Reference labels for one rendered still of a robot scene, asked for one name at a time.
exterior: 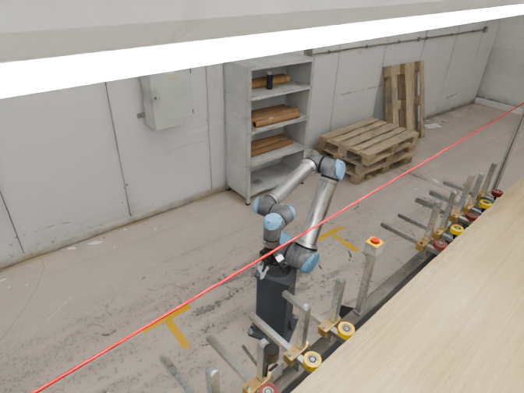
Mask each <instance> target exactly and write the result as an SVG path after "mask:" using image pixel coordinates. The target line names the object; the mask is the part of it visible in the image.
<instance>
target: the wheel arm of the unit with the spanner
mask: <svg viewBox="0 0 524 393"><path fill-rule="evenodd" d="M206 340H207V342H208V343H209V344H210V346H211V347H212V348H213V349H214V350H215V351H216V352H217V353H218V354H219V356H220V357H221V358H222V359H223V360H224V361H225V362H226V363H227V364H228V365H229V366H230V367H231V368H232V369H233V370H234V371H235V372H236V373H237V374H238V376H239V377H240V378H241V379H242V380H243V381H244V382H245V383H247V382H248V381H250V380H251V379H252V378H253V377H252V376H251V375H250V374H249V373H248V372H247V371H246V370H245V369H244V368H243V367H242V366H241V365H240V364H239V362H238V361H237V360H236V359H235V358H234V357H233V356H232V355H231V354H230V353H229V352H228V351H227V350H226V349H225V348H224V347H223V345H222V344H221V343H220V342H219V341H218V340H217V339H216V338H215V337H214V336H213V335H212V334H210V335H208V336H207V337H206Z"/></svg>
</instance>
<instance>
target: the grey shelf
mask: <svg viewBox="0 0 524 393"><path fill-rule="evenodd" d="M312 63H313V65H312ZM289 65H290V67H289ZM314 67H315V58H312V57H309V56H305V55H301V54H297V53H294V52H290V51H288V52H283V53H278V54H273V55H264V56H259V57H254V58H245V59H240V60H235V61H230V62H224V93H225V156H226V188H227V189H226V190H227V191H229V190H231V189H230V188H229V187H231V188H232V189H234V190H235V191H236V192H237V193H239V194H240V195H242V196H243V197H245V198H246V205H247V206H248V205H250V197H251V196H253V195H256V194H258V193H260V192H263V191H265V190H268V189H272V188H275V187H276V186H277V185H278V184H279V183H280V182H282V181H283V180H284V179H285V178H286V177H287V176H289V175H290V174H291V173H292V172H293V171H294V170H296V169H297V168H298V167H299V166H300V162H301V161H302V160H303V159H304V158H305V157H306V147H307V139H308V131H309V122H310V107H311V99H312V91H313V75H314ZM269 69H271V70H273V75H277V74H281V73H284V74H285V75H287V74H288V75H289V76H290V81H289V82H288V83H280V84H275V85H272V90H268V89H267V87H258V88H253V89H252V79H254V78H259V77H263V76H267V71H268V70H269ZM311 71H312V73H311ZM310 80H311V82H310ZM247 81H248V82H247ZM247 87H248V88H247ZM283 95H284V97H283ZM309 96H310V98H309ZM287 102H288V103H287ZM279 104H285V106H288V105H289V106H290V107H291V108H298V109H299V113H300V117H299V118H297V119H290V120H287V121H284V122H278V123H274V124H270V125H267V126H261V127H258V128H254V127H253V125H251V111H252V110H256V109H260V108H266V107H270V106H275V105H279ZM308 105H309V107H308ZM307 112H308V114H307ZM306 121H307V123H306ZM285 126H286V127H285ZM282 133H284V134H285V135H286V138H285V140H286V139H288V138H292V139H293V144H290V145H288V146H285V147H281V148H278V149H275V150H271V151H268V152H266V153H263V154H259V155H257V156H254V157H250V150H251V141H254V140H260V139H263V138H267V137H270V136H275V135H278V134H282ZM305 137H306V139H305ZM303 154H304V156H303ZM282 159H283V160H282ZM279 162H280V163H279ZM283 162H284V163H283Z"/></svg>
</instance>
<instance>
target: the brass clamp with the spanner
mask: <svg viewBox="0 0 524 393"><path fill-rule="evenodd" d="M272 381H273V376H272V374H271V372H270V371H268V374H267V379H266V380H264V381H263V382H262V383H261V382H260V380H259V379H258V378H257V375H256V376H255V377H253V378H252V379H251V380H250V381H248V382H247V383H246V384H245V385H243V393H257V390H258V389H259V388H260V386H261V385H262V384H264V383H270V382H272ZM247 385H250V386H251V390H250V391H247V390H246V387H247Z"/></svg>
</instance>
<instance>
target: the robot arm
mask: <svg viewBox="0 0 524 393"><path fill-rule="evenodd" d="M315 173H320V174H321V176H320V181H319V183H318V186H317V190H316V192H315V195H314V198H313V202H312V204H311V206H310V210H309V213H308V215H307V218H306V222H305V224H304V226H303V230H302V233H303V232H305V231H306V230H308V229H309V228H312V227H313V226H315V225H317V224H318V223H320V222H322V221H323V220H324V219H325V217H326V214H327V212H328V208H329V206H330V203H331V199H332V197H333V195H334V192H335V188H336V186H337V183H338V180H341V179H343V177H344V174H345V163H344V162H343V161H340V160H338V159H335V158H330V157H327V156H325V155H312V156H309V157H306V158H304V159H303V160H302V161H301V162H300V166H299V167H298V168H297V169H296V170H294V171H293V172H292V173H291V174H290V175H289V176H287V177H286V178H285V179H284V180H283V181H282V182H280V183H279V184H278V185H277V186H276V187H275V188H273V190H272V191H270V192H269V193H268V194H267V195H265V196H264V197H263V198H261V197H257V198H256V199H255V201H254V202H253V211H254V212H255V213H257V214H260V215H262V216H264V223H263V224H264V234H263V244H264V249H262V250H263V251H262V250H261V251H262V252H261V251H260V255H261V256H264V255H265V254H267V253H269V252H271V251H272V250H274V249H276V248H278V247H279V246H281V245H282V244H284V243H286V242H288V241H289V240H291V236H290V235H289V234H288V233H284V232H281V230H282V229H283V228H284V227H285V226H287V225H288V224H289V223H290V222H292V221H293V219H294V218H295V217H296V212H295V210H294V208H293V207H292V206H291V205H288V204H286V205H284V206H281V205H279V204H280V203H281V202H282V201H283V200H284V199H285V198H286V197H287V196H288V195H289V194H290V193H291V192H292V191H293V190H294V189H295V188H296V187H297V186H298V185H299V184H300V183H301V182H303V181H304V180H305V179H306V178H307V177H308V176H309V175H313V174H315ZM322 226H323V224H321V225H319V226H317V227H316V228H314V229H313V230H311V231H309V232H308V233H306V234H305V235H302V236H301V237H300V238H299V239H297V240H296V241H295V242H291V243H289V244H288V245H286V246H284V247H282V248H281V249H279V250H277V251H276V252H274V253H272V254H271V255H269V256H267V257H265V258H264V259H263V260H262V261H263V262H264V263H263V265H262V266H258V267H257V269H258V271H259V272H260V280H261V279H263V278H264V276H265V274H266V273H267V274H268V275H270V276H271V277H274V278H283V277H285V276H287V275H289V274H290V272H291V270H292V267H294V268H296V269H298V270H300V271H303V272H306V273H310V272H311V271H312V270H313V269H314V268H315V266H316V265H317V262H318V260H319V257H320V254H319V253H318V252H317V249H318V248H317V245H316V243H317V240H318V237H319V234H320V230H321V228H322Z"/></svg>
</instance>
